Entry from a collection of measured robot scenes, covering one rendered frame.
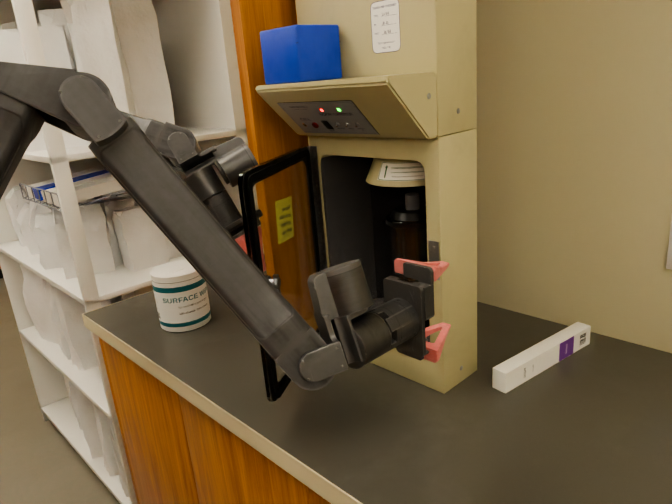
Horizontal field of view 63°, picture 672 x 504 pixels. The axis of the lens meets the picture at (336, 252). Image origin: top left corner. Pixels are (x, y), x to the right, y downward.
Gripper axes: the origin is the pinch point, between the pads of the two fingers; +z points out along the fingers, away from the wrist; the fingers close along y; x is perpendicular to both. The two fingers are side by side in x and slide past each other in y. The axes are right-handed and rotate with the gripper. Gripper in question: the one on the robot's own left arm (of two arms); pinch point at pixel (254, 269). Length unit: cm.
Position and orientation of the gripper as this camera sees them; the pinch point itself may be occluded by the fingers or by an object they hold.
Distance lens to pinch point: 99.1
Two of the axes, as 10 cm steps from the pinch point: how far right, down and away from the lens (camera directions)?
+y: -8.3, 4.0, 3.9
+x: -2.8, 3.2, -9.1
